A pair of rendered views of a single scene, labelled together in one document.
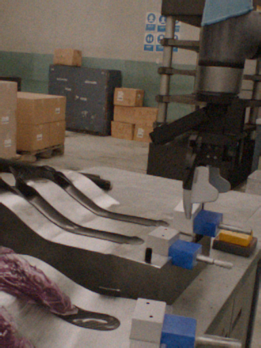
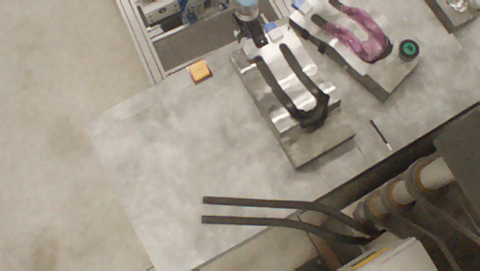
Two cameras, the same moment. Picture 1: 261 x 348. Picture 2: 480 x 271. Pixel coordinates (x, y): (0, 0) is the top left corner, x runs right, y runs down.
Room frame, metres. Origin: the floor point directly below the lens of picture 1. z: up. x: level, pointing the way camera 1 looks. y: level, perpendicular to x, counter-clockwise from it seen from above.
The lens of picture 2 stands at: (1.45, 0.36, 2.67)
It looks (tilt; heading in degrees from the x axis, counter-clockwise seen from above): 75 degrees down; 220
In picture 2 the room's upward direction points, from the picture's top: 6 degrees counter-clockwise
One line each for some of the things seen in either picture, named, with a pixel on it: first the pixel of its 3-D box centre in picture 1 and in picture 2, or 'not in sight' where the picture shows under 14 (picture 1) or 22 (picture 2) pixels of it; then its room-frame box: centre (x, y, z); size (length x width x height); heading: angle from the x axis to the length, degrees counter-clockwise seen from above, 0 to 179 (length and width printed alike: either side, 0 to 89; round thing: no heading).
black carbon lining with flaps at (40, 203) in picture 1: (73, 200); (293, 83); (0.82, 0.10, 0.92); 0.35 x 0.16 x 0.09; 64
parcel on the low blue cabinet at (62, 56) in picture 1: (67, 57); not in sight; (8.20, 1.23, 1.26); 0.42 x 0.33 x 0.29; 63
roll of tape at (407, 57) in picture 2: not in sight; (408, 50); (0.46, 0.39, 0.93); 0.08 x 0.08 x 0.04
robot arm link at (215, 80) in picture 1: (219, 81); (246, 9); (0.77, -0.14, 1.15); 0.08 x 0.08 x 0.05
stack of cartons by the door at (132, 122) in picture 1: (138, 115); not in sight; (7.64, -0.07, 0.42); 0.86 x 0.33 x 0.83; 63
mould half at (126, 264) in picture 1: (68, 221); (292, 93); (0.84, 0.11, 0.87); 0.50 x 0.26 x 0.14; 64
